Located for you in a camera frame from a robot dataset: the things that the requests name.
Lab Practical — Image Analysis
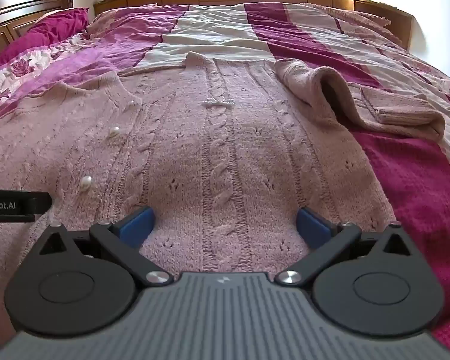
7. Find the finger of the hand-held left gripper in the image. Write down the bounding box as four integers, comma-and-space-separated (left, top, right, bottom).
0, 191, 54, 223

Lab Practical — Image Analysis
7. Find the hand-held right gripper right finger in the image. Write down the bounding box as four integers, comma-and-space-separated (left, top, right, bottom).
274, 206, 415, 286

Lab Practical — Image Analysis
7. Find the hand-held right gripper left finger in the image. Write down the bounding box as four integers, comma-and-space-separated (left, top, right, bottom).
39, 206, 175, 286

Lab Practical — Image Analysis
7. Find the pink knitted cardigan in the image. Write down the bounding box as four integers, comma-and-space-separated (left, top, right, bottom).
0, 50, 447, 349

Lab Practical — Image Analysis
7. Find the magenta pillow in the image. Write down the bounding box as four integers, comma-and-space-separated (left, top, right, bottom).
0, 7, 91, 79

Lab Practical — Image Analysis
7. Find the wooden headboard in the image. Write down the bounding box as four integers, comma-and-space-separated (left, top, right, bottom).
0, 0, 76, 62

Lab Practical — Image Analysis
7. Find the striped towel blanket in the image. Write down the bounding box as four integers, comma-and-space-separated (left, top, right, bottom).
139, 2, 450, 360

